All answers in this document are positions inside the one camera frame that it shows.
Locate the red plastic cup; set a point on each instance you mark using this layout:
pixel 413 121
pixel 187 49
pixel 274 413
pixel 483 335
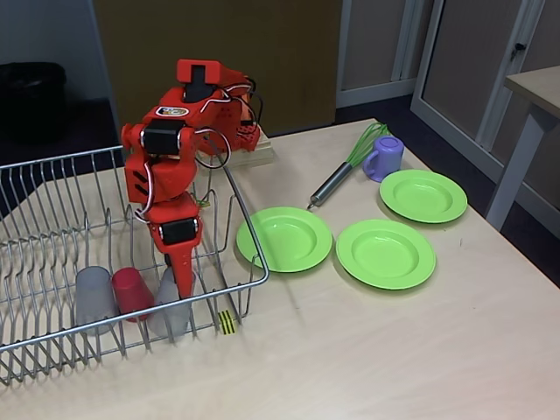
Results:
pixel 131 293

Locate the grey sliding door cabinet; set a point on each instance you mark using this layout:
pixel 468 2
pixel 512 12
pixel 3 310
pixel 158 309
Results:
pixel 472 52

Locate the beige side table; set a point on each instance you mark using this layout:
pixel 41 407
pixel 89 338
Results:
pixel 538 83

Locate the brown partition board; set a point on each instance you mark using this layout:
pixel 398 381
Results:
pixel 284 44

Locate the red robot arm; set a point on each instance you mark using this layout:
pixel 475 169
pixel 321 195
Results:
pixel 166 179

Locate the purple plastic mug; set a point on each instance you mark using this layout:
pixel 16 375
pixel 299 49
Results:
pixel 389 157

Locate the black trash bin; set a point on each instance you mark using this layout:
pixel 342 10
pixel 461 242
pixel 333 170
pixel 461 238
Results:
pixel 30 100

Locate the yellow green tape bit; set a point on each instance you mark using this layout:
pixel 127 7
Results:
pixel 202 203

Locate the green plastic plate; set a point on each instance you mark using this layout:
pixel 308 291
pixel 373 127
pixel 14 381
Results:
pixel 385 254
pixel 422 197
pixel 284 236

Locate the black cabinet lock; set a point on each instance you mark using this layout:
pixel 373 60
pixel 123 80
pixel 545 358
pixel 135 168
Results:
pixel 519 46

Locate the wooden base block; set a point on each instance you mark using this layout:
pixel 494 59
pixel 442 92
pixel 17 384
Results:
pixel 258 153

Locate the grey translucent plastic cup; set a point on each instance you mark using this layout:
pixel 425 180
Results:
pixel 94 293
pixel 164 315

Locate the yellow black striped tape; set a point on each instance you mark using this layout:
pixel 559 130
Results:
pixel 227 324

